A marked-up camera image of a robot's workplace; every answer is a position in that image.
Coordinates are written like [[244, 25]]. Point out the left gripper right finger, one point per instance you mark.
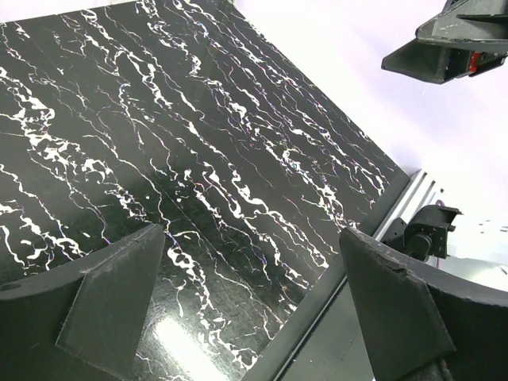
[[419, 322]]

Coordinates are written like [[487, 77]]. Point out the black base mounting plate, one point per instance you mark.
[[278, 354]]

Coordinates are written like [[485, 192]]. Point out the black marble pattern mat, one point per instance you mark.
[[180, 114]]

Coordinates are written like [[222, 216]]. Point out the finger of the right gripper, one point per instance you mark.
[[427, 63], [473, 25]]

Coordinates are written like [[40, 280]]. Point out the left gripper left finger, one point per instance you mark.
[[83, 319]]

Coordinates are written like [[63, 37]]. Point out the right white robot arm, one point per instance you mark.
[[426, 234]]

